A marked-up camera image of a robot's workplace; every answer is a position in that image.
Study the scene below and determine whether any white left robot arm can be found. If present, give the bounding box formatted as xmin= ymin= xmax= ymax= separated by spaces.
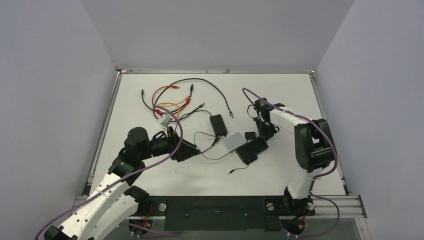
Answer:
xmin=43 ymin=127 xmax=201 ymax=240

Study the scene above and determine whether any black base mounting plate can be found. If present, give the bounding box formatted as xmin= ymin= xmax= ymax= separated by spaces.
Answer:
xmin=130 ymin=195 xmax=316 ymax=232

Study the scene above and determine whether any aluminium frame rail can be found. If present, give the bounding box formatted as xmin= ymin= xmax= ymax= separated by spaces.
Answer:
xmin=81 ymin=70 xmax=123 ymax=197

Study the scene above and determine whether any black power brick adapter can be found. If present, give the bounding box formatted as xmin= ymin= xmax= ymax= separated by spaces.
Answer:
xmin=209 ymin=114 xmax=228 ymax=137

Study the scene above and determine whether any black two-prong power cord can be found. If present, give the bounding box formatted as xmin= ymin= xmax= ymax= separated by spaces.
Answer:
xmin=172 ymin=109 xmax=221 ymax=161

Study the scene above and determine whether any white square network box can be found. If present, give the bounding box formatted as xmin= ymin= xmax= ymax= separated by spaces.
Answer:
xmin=222 ymin=131 xmax=247 ymax=153

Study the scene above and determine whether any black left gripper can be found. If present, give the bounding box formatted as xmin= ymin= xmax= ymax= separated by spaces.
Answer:
xmin=139 ymin=126 xmax=201 ymax=161

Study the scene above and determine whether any orange ethernet cable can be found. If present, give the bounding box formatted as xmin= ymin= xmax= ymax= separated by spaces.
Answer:
xmin=156 ymin=96 xmax=191 ymax=121

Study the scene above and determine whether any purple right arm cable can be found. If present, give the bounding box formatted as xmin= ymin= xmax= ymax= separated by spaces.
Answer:
xmin=241 ymin=87 xmax=340 ymax=238

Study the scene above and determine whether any short black patch cable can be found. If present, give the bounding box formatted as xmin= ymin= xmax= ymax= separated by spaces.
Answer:
xmin=141 ymin=84 xmax=194 ymax=124

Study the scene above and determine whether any thin black barrel plug cable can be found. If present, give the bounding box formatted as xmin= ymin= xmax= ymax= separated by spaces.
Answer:
xmin=228 ymin=162 xmax=254 ymax=175

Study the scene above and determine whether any black ethernet cable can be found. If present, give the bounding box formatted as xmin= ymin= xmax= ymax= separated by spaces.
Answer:
xmin=152 ymin=78 xmax=235 ymax=119

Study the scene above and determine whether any black ribbed network switch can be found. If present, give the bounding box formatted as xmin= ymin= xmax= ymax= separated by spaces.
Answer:
xmin=235 ymin=137 xmax=269 ymax=165

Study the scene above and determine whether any small black wall adapter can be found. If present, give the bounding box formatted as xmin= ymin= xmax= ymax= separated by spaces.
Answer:
xmin=244 ymin=131 xmax=257 ymax=141

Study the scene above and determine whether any red ethernet cable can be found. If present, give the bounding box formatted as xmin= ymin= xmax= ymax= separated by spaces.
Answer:
xmin=151 ymin=85 xmax=191 ymax=116

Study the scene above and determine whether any thin black brick output cable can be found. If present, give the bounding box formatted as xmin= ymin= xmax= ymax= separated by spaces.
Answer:
xmin=193 ymin=131 xmax=239 ymax=161

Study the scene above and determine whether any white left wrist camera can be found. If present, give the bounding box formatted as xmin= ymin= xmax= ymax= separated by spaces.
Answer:
xmin=158 ymin=113 xmax=174 ymax=128

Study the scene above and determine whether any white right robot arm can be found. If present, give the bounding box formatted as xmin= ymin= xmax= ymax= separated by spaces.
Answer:
xmin=252 ymin=99 xmax=335 ymax=214

